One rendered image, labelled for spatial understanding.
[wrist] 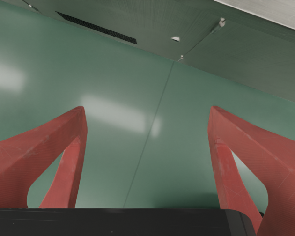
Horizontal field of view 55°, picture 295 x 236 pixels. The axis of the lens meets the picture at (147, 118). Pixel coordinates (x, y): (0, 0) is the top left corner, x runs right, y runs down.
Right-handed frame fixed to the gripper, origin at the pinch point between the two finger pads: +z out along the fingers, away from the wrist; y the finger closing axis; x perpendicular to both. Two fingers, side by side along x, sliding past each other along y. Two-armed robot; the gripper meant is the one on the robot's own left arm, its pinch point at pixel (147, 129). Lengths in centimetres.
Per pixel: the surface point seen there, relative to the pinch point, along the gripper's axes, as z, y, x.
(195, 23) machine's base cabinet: 35.8, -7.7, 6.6
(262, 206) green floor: 67, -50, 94
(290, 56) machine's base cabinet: 33.2, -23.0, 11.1
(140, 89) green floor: 92, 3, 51
